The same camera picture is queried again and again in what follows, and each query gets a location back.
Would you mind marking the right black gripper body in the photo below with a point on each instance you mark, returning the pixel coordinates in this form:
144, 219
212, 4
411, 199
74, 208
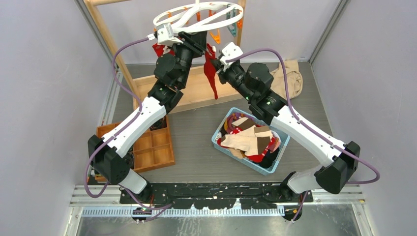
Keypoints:
233, 75

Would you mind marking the beige sock in basket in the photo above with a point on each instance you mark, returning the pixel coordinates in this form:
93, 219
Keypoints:
252, 141

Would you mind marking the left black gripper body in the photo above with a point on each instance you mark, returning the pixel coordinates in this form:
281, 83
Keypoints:
185, 52

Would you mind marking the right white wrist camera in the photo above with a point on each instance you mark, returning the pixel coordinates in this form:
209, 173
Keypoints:
230, 51

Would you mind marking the blue plastic basket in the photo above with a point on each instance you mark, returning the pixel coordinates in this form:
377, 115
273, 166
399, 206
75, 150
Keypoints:
237, 118

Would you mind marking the orange clothes peg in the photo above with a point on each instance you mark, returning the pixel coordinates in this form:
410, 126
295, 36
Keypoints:
216, 36

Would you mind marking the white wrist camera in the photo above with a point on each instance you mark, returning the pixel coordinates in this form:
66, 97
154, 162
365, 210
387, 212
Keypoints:
167, 34
230, 51

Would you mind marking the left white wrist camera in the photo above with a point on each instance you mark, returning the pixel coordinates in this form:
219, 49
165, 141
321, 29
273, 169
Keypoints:
167, 34

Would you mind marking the white round clip hanger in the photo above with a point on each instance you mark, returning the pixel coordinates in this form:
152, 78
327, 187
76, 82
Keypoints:
200, 16

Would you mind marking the teal clothes peg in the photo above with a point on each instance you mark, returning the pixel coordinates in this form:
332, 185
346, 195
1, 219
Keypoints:
232, 27

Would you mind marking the beige cloth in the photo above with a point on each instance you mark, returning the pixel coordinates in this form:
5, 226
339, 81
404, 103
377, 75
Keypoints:
294, 79

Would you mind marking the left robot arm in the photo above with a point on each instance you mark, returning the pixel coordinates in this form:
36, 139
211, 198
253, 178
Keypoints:
106, 153

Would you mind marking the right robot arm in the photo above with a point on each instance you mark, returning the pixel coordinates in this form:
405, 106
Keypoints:
336, 166

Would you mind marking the wooden compartment tray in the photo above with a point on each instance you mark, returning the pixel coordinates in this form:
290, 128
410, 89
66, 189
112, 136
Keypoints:
153, 150

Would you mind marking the wooden hanger stand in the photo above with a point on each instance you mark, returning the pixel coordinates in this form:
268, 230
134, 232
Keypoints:
197, 92

